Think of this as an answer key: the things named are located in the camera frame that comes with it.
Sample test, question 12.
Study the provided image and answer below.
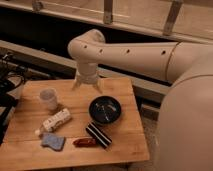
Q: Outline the dark ceramic bowl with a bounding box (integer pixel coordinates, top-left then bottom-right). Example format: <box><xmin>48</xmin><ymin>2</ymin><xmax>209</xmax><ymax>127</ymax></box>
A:
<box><xmin>89</xmin><ymin>96</ymin><xmax>122</xmax><ymax>125</ymax></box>

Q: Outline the black cables and equipment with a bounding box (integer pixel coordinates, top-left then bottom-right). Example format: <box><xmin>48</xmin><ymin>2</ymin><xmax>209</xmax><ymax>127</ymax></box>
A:
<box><xmin>0</xmin><ymin>51</ymin><xmax>29</xmax><ymax>144</ymax></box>

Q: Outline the clear plastic cup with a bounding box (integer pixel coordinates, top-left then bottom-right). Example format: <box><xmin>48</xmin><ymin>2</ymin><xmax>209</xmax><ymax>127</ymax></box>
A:
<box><xmin>39</xmin><ymin>88</ymin><xmax>58</xmax><ymax>110</ymax></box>

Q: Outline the blue sponge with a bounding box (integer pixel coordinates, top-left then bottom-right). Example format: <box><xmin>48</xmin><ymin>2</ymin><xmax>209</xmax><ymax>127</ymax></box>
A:
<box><xmin>41</xmin><ymin>133</ymin><xmax>66</xmax><ymax>151</ymax></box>

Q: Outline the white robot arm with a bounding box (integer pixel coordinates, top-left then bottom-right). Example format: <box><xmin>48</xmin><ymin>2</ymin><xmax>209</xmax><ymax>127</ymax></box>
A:
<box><xmin>68</xmin><ymin>29</ymin><xmax>213</xmax><ymax>171</ymax></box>

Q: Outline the white plastic bottle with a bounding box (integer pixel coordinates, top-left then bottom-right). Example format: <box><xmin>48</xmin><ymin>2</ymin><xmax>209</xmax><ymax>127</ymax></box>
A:
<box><xmin>35</xmin><ymin>108</ymin><xmax>71</xmax><ymax>136</ymax></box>

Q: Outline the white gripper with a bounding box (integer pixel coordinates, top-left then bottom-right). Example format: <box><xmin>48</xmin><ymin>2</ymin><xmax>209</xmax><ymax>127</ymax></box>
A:
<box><xmin>72</xmin><ymin>63</ymin><xmax>103</xmax><ymax>94</ymax></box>

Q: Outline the metal window rail frame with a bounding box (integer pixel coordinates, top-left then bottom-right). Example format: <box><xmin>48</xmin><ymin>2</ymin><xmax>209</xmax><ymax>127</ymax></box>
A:
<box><xmin>0</xmin><ymin>0</ymin><xmax>213</xmax><ymax>44</ymax></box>

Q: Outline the black white striped bar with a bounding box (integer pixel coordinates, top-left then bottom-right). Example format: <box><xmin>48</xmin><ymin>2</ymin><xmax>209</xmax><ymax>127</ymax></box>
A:
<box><xmin>86</xmin><ymin>123</ymin><xmax>112</xmax><ymax>149</ymax></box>

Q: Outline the wooden board table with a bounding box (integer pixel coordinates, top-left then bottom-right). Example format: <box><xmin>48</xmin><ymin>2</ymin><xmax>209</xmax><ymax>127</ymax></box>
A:
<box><xmin>0</xmin><ymin>77</ymin><xmax>149</xmax><ymax>171</ymax></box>

